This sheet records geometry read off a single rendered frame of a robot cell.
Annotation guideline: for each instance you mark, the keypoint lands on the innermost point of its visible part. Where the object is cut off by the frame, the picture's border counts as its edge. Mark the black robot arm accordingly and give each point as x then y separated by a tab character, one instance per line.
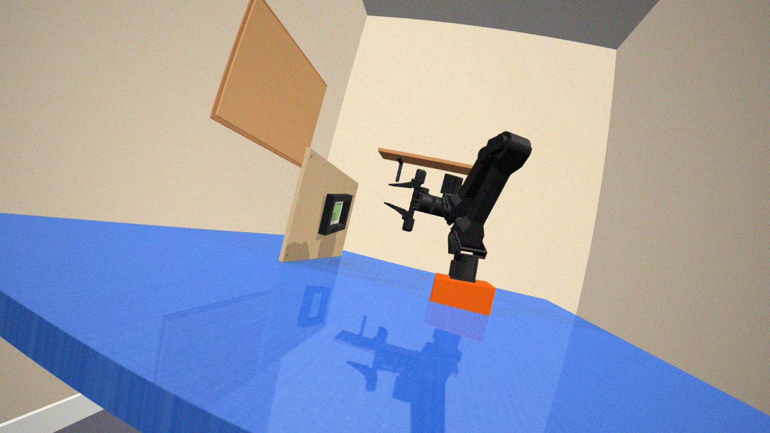
469	205

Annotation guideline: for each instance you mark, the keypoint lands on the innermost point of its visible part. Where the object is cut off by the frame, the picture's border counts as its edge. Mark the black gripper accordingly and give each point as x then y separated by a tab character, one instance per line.
424	203

